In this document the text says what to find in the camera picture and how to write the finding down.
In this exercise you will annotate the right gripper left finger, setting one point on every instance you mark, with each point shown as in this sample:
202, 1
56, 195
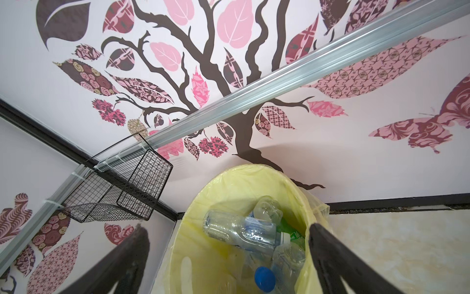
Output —
120, 271

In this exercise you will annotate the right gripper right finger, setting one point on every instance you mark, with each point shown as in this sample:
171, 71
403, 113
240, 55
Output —
338, 266

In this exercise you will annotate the green bottle yellow cap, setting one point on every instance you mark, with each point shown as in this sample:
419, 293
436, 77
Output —
295, 236

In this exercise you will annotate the clear bottle light blue label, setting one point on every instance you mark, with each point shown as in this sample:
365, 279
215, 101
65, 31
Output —
268, 209

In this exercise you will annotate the clear bottle purple cap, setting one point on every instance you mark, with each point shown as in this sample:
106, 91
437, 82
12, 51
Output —
247, 233

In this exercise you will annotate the yellow plastic bin liner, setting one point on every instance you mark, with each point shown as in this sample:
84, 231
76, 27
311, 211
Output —
199, 264

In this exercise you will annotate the black wire mesh basket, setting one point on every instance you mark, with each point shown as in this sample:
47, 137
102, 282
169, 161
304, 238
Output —
124, 182

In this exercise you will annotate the aluminium rail left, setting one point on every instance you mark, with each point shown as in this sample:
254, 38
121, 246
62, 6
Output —
49, 206

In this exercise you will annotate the aluminium rail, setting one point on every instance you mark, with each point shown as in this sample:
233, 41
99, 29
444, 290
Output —
370, 53
49, 206

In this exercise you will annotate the aluminium rail back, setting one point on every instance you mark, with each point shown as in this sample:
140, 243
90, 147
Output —
370, 53

